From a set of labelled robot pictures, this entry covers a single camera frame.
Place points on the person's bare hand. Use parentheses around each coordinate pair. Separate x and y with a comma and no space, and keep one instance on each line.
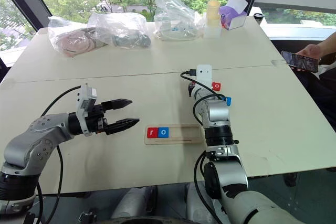
(309,53)

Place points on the red letter block r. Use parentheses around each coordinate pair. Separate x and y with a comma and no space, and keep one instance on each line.
(152,133)

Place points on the dark shoe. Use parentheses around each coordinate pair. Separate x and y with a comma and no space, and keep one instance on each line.
(290,180)

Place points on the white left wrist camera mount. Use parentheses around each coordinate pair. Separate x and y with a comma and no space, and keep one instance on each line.
(85,103)

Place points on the person's dark clothed body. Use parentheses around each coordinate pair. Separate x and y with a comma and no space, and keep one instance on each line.
(321,90)

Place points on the clear tape strip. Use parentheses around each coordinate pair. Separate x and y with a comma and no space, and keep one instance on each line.
(278,62)

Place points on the small black round object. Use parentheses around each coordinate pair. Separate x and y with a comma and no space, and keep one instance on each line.
(258,16)

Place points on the tall clear plastic bag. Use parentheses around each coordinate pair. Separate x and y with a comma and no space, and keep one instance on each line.
(173,19)

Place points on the purple and white carton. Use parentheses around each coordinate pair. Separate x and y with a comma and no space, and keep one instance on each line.
(233,15)

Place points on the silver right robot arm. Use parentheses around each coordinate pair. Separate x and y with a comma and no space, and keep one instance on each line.
(223,161)

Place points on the person's bare forearm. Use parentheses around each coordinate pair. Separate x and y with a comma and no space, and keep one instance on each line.
(329,44)

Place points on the long wooden letter tray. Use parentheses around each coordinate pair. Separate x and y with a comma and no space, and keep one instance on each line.
(183,134)

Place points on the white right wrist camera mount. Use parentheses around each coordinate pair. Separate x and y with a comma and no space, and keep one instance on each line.
(204,75)

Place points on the red letter block o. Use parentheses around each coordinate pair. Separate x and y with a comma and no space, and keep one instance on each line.
(217,86)

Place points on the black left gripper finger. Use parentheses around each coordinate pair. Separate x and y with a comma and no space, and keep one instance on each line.
(123,125)
(119,103)

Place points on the plastic bag with pink items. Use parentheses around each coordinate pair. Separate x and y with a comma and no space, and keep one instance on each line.
(73,40)

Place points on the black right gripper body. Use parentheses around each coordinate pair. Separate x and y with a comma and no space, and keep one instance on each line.
(191,88)

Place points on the blue letter block o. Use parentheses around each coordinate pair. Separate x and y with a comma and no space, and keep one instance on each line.
(163,132)

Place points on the grey rounded robot leg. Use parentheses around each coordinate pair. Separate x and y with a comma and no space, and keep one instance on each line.
(136,203)

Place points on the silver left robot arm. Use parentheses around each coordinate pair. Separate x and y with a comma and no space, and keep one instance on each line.
(31,140)

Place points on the plastic bag with grey items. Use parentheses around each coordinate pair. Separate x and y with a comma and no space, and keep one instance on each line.
(126,35)

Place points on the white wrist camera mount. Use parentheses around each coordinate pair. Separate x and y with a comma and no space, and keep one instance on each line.
(85,103)
(204,75)

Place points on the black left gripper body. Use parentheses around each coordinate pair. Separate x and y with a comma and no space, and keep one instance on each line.
(95,121)

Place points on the black smartphone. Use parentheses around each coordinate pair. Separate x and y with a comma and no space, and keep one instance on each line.
(300,61)

